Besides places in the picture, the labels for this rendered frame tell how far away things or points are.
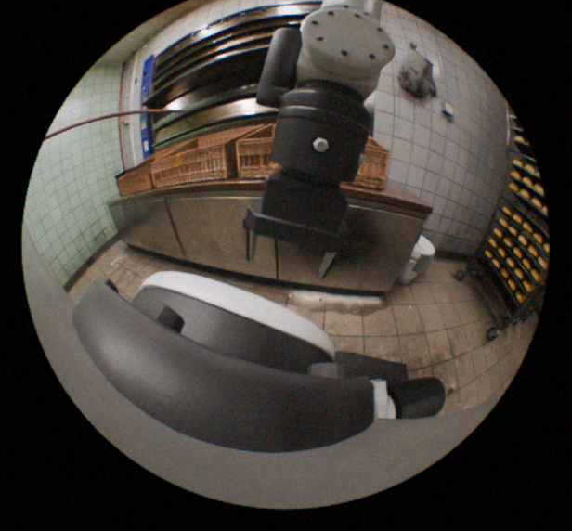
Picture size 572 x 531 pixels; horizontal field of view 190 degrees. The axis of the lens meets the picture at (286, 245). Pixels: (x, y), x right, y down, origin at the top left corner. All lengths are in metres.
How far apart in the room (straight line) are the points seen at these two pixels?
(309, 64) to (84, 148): 2.53
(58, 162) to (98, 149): 0.60
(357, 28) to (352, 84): 0.05
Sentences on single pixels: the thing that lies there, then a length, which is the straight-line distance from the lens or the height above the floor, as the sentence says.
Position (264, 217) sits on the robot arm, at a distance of 0.16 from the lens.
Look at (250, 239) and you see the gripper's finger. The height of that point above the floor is 0.59.
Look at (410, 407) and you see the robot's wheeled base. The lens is 0.44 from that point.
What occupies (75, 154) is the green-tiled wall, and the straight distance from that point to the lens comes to 2.55.
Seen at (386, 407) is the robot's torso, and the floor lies 0.34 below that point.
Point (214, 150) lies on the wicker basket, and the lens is 0.70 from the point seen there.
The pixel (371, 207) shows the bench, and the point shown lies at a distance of 0.58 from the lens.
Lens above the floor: 0.70
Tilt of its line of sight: 35 degrees down
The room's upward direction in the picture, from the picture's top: straight up
